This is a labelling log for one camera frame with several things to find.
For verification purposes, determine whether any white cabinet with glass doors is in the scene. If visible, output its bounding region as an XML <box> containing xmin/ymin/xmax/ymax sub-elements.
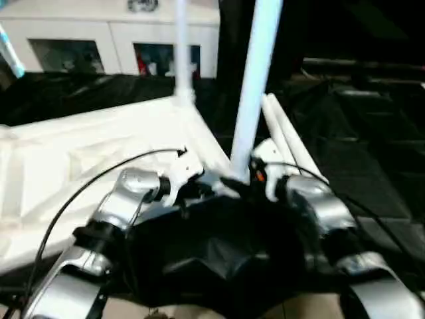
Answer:
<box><xmin>0</xmin><ymin>0</ymin><xmax>220</xmax><ymax>80</ymax></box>

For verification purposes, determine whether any black mat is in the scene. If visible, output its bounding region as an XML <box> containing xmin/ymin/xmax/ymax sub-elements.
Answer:
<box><xmin>0</xmin><ymin>69</ymin><xmax>425</xmax><ymax>306</ymax></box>

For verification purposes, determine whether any white plastic table leg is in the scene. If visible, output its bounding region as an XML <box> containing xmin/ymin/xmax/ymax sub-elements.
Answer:
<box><xmin>267</xmin><ymin>92</ymin><xmax>330</xmax><ymax>186</ymax></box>
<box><xmin>228</xmin><ymin>0</ymin><xmax>284</xmax><ymax>183</ymax></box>
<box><xmin>261</xmin><ymin>93</ymin><xmax>299</xmax><ymax>167</ymax></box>
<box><xmin>173</xmin><ymin>0</ymin><xmax>197</xmax><ymax>106</ymax></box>

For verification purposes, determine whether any red bottle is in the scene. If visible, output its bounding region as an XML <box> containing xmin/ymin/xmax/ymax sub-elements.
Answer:
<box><xmin>137</xmin><ymin>53</ymin><xmax>149</xmax><ymax>76</ymax></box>

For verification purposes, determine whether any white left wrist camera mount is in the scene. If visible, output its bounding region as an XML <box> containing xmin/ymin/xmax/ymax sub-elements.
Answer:
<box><xmin>163</xmin><ymin>152</ymin><xmax>206</xmax><ymax>207</ymax></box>

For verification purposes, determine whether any large black case yellow label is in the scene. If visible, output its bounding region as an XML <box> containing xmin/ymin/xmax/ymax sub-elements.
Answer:
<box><xmin>215</xmin><ymin>0</ymin><xmax>306</xmax><ymax>84</ymax></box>

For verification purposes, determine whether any grey metal bar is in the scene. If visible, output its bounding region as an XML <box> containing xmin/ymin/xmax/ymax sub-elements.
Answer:
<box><xmin>303</xmin><ymin>57</ymin><xmax>425</xmax><ymax>73</ymax></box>

